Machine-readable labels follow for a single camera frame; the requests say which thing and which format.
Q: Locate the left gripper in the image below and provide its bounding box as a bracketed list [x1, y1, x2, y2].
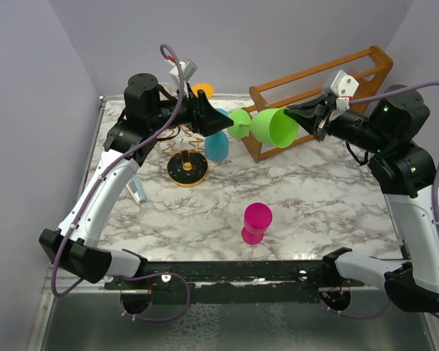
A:
[149, 82, 233, 135]

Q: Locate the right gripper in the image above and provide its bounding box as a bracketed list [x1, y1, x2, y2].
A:
[284, 94, 390, 154]

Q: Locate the teal plastic goblet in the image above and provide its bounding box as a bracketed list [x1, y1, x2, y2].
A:
[204, 108, 229, 162]

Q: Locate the orange plastic goblet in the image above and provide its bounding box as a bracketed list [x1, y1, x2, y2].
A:
[191, 83, 214, 99]

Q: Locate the green plastic goblet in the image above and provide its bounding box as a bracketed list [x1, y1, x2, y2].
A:
[228, 107, 299, 148]

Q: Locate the pink plastic goblet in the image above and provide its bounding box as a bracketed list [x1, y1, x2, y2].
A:
[241, 203, 273, 245]

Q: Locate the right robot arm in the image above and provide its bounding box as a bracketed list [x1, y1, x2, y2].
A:
[294, 85, 439, 313]

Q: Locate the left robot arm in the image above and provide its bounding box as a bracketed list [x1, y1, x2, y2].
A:
[39, 73, 297, 289]

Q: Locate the wooden rack with clear rods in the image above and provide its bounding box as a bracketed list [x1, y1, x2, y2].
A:
[234, 45, 394, 164]

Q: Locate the light blue stapler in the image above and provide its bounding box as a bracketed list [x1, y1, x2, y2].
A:
[126, 176, 147, 205]

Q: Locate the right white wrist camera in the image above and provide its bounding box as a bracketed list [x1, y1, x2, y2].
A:
[322, 69, 359, 99]

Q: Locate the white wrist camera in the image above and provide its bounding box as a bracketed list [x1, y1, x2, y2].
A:
[168, 58, 199, 88]
[322, 69, 359, 99]

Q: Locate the gold wire wine glass rack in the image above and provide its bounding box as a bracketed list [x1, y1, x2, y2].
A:
[158, 125, 209, 188]

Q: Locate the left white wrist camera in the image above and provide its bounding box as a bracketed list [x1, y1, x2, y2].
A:
[168, 58, 199, 88]

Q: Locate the black base frame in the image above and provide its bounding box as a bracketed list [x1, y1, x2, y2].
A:
[105, 260, 362, 305]

